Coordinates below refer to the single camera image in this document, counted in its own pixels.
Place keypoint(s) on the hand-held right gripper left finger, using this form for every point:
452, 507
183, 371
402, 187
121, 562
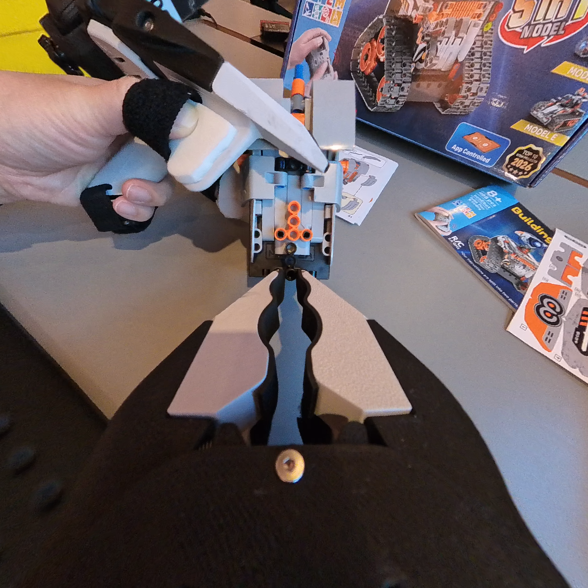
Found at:
225, 367

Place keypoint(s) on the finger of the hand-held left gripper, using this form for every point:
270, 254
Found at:
271, 119

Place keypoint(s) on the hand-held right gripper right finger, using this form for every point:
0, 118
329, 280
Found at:
358, 367

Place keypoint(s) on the grey building block robot body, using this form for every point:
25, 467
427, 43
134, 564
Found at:
285, 197

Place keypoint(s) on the yellow plastic bin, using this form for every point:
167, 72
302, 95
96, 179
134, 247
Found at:
18, 28

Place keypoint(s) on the grey desk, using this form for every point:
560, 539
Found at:
110, 294

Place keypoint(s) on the person's left hand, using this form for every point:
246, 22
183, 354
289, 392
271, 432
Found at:
46, 138

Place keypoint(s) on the open instruction manual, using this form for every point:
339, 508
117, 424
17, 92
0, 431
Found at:
372, 184

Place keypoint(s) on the blue instruction booklet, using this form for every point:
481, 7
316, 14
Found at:
478, 248

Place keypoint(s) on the blue robot kit box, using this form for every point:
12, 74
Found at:
459, 55

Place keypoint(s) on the robot sticker sheet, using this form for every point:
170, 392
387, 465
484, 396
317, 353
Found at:
556, 312

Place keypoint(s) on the black perforated chair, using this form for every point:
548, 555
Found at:
28, 432

